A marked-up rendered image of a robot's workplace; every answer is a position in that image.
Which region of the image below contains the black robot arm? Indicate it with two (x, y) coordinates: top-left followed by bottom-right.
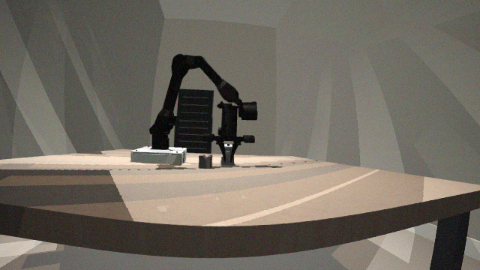
(149, 54), (258, 150)

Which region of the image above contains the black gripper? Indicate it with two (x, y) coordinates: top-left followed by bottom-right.
(203, 119), (255, 163)

